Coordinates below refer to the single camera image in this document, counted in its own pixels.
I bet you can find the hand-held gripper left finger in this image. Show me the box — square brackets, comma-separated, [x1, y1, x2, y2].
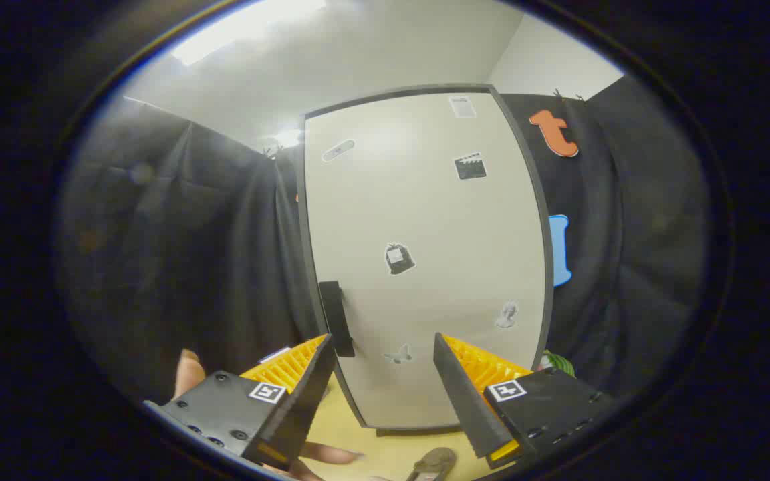
[143, 333, 338, 470]

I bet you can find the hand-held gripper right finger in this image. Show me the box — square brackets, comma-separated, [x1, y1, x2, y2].
[433, 332, 618, 470]

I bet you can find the tan knitted slipper shoe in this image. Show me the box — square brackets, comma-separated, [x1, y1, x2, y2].
[406, 446, 458, 481]

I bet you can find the white shoe cabinet door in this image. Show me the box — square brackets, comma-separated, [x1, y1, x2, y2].
[301, 88, 553, 430]

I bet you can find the grey shoe cabinet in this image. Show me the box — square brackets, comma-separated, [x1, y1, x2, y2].
[295, 83, 555, 436]

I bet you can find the watermelon slice toy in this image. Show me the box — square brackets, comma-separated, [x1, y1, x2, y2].
[537, 351, 576, 378]

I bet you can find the black backdrop cloth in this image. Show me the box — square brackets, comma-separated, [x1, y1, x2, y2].
[57, 73, 710, 405]

